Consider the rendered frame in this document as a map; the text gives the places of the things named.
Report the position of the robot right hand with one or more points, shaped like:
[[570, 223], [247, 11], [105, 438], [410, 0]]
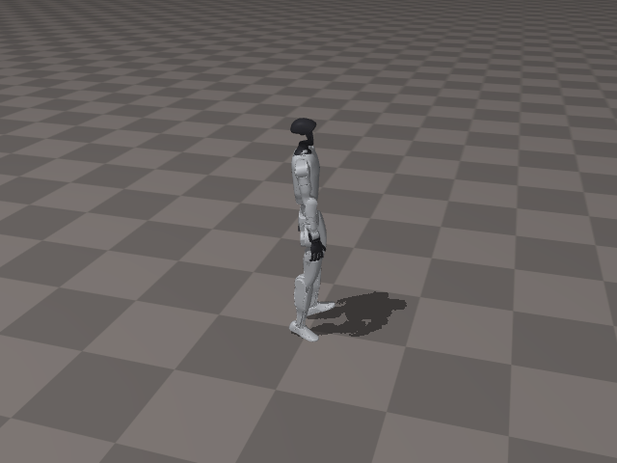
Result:
[[316, 248]]

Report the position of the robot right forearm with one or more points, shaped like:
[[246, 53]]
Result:
[[310, 214]]

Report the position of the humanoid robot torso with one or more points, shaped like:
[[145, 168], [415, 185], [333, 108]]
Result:
[[313, 162]]

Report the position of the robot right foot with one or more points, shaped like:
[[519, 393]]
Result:
[[305, 333]]

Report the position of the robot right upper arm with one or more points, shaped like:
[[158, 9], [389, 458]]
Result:
[[302, 173]]

